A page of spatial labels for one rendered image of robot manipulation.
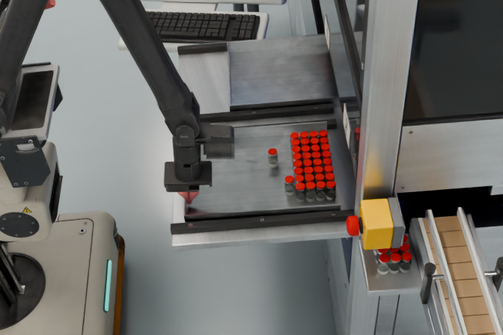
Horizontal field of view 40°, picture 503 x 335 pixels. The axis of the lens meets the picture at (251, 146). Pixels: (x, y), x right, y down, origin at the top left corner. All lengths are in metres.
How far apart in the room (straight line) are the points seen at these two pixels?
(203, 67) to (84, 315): 0.83
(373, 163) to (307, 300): 1.18
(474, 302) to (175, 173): 0.65
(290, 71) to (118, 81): 1.57
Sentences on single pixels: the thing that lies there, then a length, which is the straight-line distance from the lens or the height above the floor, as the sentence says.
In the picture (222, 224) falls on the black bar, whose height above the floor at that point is 0.90.
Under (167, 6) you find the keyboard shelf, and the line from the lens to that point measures 2.31.
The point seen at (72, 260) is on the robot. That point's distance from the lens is 2.31.
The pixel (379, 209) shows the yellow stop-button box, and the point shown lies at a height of 1.03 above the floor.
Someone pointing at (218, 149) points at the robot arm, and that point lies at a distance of 1.40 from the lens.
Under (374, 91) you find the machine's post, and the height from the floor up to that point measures 1.29.
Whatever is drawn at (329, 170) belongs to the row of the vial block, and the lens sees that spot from 1.56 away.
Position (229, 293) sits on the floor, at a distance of 2.47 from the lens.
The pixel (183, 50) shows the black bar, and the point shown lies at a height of 0.90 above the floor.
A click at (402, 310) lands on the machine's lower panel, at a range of 1.80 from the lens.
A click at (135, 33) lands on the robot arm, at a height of 1.38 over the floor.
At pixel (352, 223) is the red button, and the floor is 1.01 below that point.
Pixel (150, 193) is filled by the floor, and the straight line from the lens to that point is 2.79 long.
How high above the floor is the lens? 2.09
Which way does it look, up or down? 46 degrees down
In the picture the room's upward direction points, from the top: 5 degrees counter-clockwise
